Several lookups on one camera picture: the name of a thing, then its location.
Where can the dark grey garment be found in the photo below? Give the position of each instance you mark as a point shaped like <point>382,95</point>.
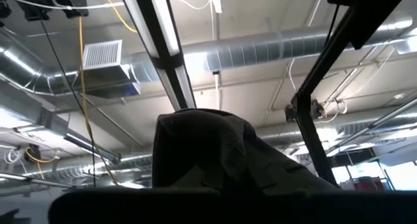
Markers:
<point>211,146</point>

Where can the long ceiling light bar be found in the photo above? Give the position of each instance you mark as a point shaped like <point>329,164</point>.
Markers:
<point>166,28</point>

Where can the white power strip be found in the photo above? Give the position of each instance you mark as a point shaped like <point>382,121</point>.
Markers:
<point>215,1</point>

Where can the white vent grille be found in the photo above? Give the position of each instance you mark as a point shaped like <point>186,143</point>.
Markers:
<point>102,54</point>

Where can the large silver air duct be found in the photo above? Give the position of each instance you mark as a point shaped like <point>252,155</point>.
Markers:
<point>260,51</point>

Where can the silver ribbed air duct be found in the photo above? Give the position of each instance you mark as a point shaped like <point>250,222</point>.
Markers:
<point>137,160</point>
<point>352,129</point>

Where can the black rig frame post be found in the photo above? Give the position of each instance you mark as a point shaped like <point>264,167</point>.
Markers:
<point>312,142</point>

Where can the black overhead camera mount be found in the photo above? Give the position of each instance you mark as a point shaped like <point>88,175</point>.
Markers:
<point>32,6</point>

